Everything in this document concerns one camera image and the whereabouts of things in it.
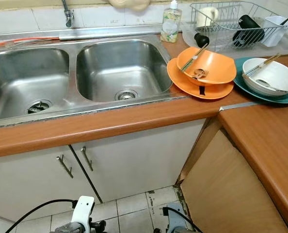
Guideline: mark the orange plate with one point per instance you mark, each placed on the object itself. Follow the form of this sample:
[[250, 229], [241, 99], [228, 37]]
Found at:
[[183, 82]]

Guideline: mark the green-banded wooden chopstick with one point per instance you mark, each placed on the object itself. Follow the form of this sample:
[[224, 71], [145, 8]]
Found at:
[[193, 58]]

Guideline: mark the beige hanging kitchen item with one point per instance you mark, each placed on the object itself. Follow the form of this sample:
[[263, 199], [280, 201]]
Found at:
[[128, 4]]

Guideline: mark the double stainless steel sink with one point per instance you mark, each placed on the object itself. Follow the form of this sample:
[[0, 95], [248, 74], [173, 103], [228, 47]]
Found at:
[[37, 77]]

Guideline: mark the white cabinet door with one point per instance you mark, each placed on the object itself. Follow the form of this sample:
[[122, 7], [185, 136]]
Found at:
[[144, 155], [27, 184]]

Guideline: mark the chrome sink faucet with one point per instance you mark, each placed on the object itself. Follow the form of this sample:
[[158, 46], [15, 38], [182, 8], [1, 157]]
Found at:
[[68, 14]]

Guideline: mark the clear soap pump bottle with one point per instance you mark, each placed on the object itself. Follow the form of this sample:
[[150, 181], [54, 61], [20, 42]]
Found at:
[[171, 24]]

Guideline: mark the grey drying mat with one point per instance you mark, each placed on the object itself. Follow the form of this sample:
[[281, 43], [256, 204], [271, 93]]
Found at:
[[186, 36]]

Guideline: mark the small black cup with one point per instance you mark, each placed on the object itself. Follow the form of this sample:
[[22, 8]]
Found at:
[[201, 40]]

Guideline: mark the cream mug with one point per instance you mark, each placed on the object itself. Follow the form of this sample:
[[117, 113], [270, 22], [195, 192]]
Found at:
[[206, 17]]

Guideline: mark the wooden cabinet door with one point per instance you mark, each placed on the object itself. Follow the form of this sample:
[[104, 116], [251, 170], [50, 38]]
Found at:
[[226, 189]]

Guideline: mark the teal plate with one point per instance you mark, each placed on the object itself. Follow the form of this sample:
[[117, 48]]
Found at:
[[241, 82]]

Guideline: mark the black bottle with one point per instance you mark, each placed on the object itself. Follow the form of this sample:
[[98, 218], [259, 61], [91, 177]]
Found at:
[[249, 29]]

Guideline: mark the white bowl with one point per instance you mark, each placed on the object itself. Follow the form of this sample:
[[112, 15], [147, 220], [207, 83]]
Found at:
[[277, 73]]

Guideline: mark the white cutlery holder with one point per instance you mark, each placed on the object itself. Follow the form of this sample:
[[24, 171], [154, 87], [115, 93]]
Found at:
[[274, 31]]

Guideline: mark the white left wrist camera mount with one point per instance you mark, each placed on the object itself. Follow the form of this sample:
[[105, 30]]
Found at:
[[83, 211]]

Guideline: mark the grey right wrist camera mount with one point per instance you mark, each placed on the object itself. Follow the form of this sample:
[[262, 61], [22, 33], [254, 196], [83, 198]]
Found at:
[[175, 221]]

